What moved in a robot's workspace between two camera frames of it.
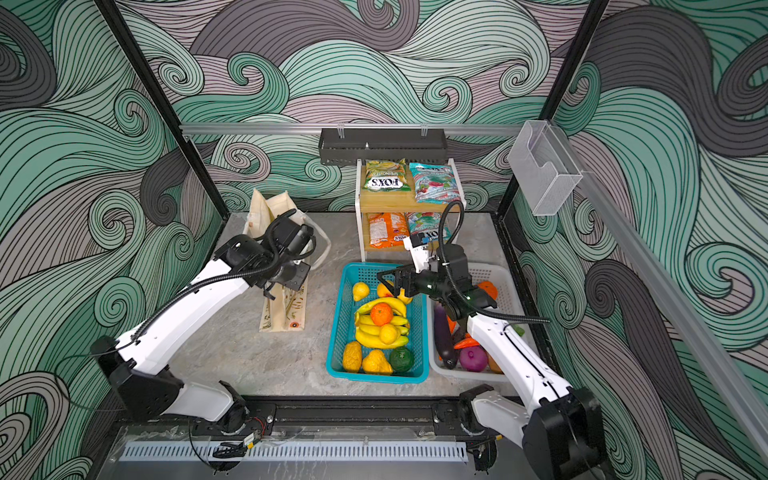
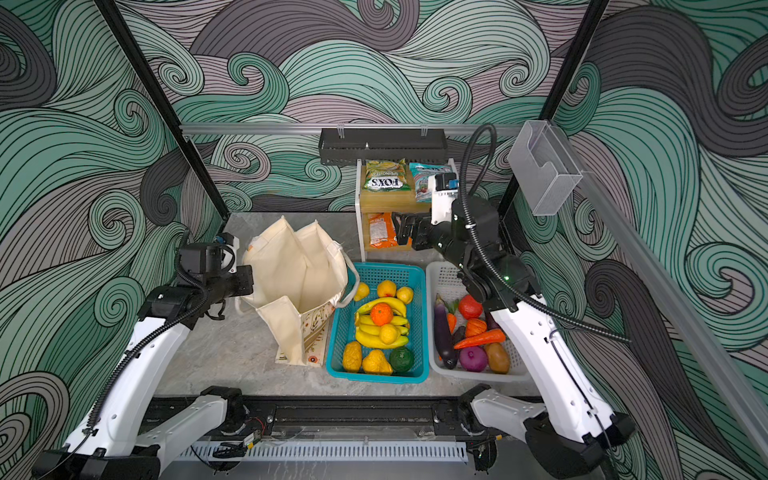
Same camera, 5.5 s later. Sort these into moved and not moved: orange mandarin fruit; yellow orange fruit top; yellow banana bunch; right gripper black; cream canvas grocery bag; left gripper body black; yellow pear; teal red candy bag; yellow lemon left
Moved: left gripper body black; right gripper black; cream canvas grocery bag
Not moved: orange mandarin fruit; teal red candy bag; yellow pear; yellow lemon left; yellow banana bunch; yellow orange fruit top
